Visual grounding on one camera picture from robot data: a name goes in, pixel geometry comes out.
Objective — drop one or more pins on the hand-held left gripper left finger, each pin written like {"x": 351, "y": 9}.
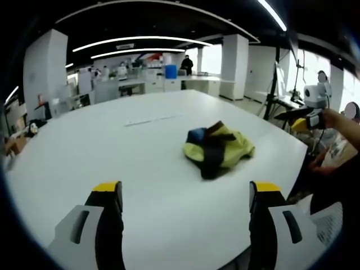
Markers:
{"x": 84, "y": 239}

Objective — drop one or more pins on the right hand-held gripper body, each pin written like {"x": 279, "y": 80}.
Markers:
{"x": 316, "y": 95}

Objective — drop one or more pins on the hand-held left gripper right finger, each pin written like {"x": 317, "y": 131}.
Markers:
{"x": 278, "y": 239}

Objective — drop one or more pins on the yellow-green garment with blue and black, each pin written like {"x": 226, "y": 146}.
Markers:
{"x": 225, "y": 149}

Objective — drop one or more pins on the person's right hand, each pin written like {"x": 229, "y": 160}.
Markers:
{"x": 331, "y": 119}

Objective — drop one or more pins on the thin metal stand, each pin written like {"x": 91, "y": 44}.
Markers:
{"x": 298, "y": 76}

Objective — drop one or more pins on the black tripod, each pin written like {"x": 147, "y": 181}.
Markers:
{"x": 271, "y": 95}

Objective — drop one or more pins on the white mesh chair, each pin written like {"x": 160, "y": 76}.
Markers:
{"x": 327, "y": 222}

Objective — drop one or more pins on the ceiling light strip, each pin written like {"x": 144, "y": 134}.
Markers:
{"x": 272, "y": 14}
{"x": 137, "y": 52}
{"x": 140, "y": 40}

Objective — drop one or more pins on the long white counter desk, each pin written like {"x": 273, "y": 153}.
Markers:
{"x": 197, "y": 83}

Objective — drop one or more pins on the brown cardboard box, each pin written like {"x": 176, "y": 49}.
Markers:
{"x": 15, "y": 146}

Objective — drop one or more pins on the black and white plush toy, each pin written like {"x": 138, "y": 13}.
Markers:
{"x": 34, "y": 128}

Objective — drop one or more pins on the blue barrel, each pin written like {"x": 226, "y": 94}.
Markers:
{"x": 170, "y": 71}

